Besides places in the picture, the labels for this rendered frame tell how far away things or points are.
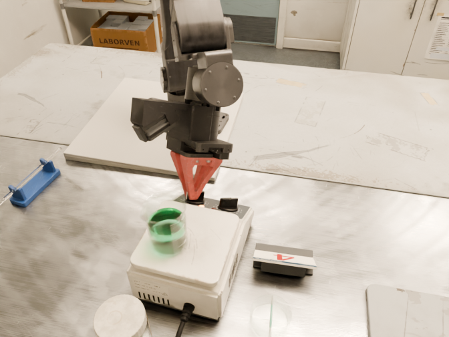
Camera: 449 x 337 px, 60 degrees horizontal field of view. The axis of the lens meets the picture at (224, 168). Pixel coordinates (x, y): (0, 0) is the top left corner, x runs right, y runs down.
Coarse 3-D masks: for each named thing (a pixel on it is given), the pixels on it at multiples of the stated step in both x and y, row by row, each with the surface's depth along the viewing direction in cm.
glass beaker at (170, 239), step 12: (168, 192) 49; (144, 204) 48; (156, 204) 50; (168, 204) 50; (180, 204) 49; (144, 216) 46; (180, 216) 46; (156, 228) 46; (168, 228) 46; (180, 228) 47; (156, 240) 48; (168, 240) 48; (180, 240) 49; (156, 252) 50; (168, 252) 49; (180, 252) 50
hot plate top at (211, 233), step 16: (192, 208) 56; (192, 224) 54; (208, 224) 54; (224, 224) 54; (144, 240) 52; (192, 240) 52; (208, 240) 52; (224, 240) 52; (144, 256) 50; (160, 256) 50; (192, 256) 50; (208, 256) 50; (224, 256) 50; (160, 272) 48; (176, 272) 48; (192, 272) 48; (208, 272) 48
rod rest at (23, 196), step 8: (40, 160) 73; (48, 168) 74; (56, 168) 75; (40, 176) 74; (48, 176) 74; (56, 176) 75; (32, 184) 72; (40, 184) 72; (48, 184) 73; (16, 192) 68; (24, 192) 70; (32, 192) 70; (40, 192) 71; (16, 200) 69; (24, 200) 69; (32, 200) 70
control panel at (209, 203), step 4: (184, 196) 65; (204, 200) 65; (208, 200) 65; (212, 200) 65; (216, 200) 66; (204, 204) 62; (208, 204) 63; (212, 204) 63; (216, 204) 63; (208, 208) 61; (216, 208) 61; (240, 208) 63; (244, 208) 63; (248, 208) 64; (228, 212) 60; (232, 212) 60; (236, 212) 61; (240, 212) 61; (244, 212) 61; (240, 216) 59
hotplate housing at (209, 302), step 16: (240, 224) 57; (240, 240) 55; (240, 256) 58; (128, 272) 51; (144, 272) 50; (224, 272) 50; (144, 288) 51; (160, 288) 50; (176, 288) 49; (192, 288) 49; (208, 288) 48; (224, 288) 50; (160, 304) 54; (176, 304) 52; (192, 304) 51; (208, 304) 49; (224, 304) 52
